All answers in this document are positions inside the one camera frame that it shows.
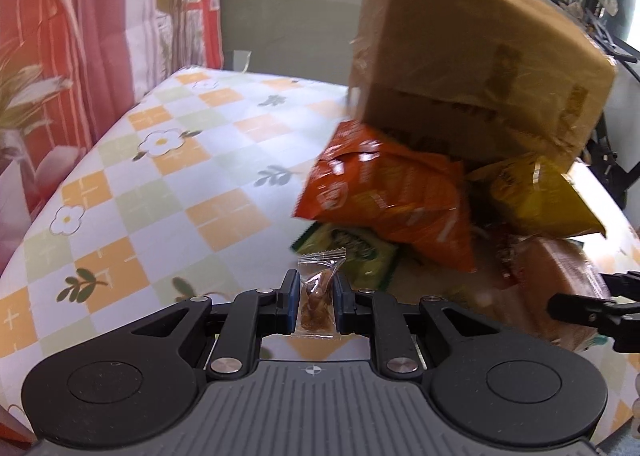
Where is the yellow corn chips bag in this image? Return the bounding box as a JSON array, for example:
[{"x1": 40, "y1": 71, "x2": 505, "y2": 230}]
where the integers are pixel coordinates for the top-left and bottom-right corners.
[{"x1": 469, "y1": 153, "x2": 606, "y2": 238}]

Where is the black exercise bike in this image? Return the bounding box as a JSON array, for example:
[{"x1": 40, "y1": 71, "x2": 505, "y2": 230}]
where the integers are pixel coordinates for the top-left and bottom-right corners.
[{"x1": 564, "y1": 1, "x2": 639, "y2": 210}]

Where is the small brown candy packet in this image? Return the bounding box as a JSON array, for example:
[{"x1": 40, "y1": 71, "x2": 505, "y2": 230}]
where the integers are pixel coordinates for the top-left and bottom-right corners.
[{"x1": 294, "y1": 248, "x2": 347, "y2": 339}]

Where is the dark green snack packet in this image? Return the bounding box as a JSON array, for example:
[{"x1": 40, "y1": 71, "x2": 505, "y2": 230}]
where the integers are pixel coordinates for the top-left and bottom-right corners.
[{"x1": 291, "y1": 222, "x2": 399, "y2": 291}]

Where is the brown round pastry pack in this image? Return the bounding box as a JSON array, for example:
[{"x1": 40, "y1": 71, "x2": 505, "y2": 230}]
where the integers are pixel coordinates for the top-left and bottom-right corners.
[{"x1": 476, "y1": 236, "x2": 611, "y2": 351}]

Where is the brown cardboard box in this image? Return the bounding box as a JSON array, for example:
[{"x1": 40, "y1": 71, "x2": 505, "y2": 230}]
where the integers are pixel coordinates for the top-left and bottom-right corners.
[{"x1": 347, "y1": 0, "x2": 604, "y2": 170}]

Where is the floral checkered tablecloth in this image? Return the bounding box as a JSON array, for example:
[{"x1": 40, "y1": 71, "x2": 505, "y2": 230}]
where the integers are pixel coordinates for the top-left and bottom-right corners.
[{"x1": 0, "y1": 66, "x2": 640, "y2": 442}]

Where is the orange chips bag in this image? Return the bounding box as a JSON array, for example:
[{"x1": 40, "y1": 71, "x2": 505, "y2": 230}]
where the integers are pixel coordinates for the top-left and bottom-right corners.
[{"x1": 294, "y1": 120, "x2": 476, "y2": 273}]

